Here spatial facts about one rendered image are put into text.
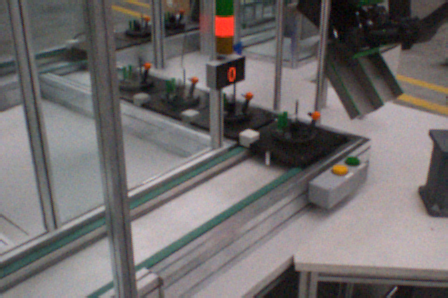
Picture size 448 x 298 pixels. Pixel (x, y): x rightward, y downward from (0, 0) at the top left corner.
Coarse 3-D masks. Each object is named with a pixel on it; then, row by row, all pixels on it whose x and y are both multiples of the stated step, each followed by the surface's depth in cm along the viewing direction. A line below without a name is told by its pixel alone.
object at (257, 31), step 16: (256, 0) 268; (272, 0) 262; (288, 0) 256; (240, 16) 279; (256, 16) 272; (272, 16) 265; (304, 16) 261; (240, 32) 282; (256, 32) 275; (272, 32) 269; (288, 32) 262; (304, 32) 265; (256, 48) 279; (272, 48) 272; (288, 48) 265; (304, 48) 269
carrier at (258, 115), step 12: (228, 96) 181; (228, 108) 182; (240, 108) 185; (252, 108) 191; (228, 120) 177; (240, 120) 178; (252, 120) 181; (264, 120) 181; (228, 132) 172; (240, 132) 172
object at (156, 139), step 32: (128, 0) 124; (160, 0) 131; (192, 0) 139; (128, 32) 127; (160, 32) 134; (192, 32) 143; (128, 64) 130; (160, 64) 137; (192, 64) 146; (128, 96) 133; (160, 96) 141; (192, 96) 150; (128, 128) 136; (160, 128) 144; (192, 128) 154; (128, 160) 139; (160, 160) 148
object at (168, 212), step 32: (192, 160) 158; (224, 160) 161; (256, 160) 167; (128, 192) 142; (160, 192) 144; (192, 192) 150; (224, 192) 150; (256, 192) 144; (160, 224) 136; (192, 224) 136; (160, 256) 119
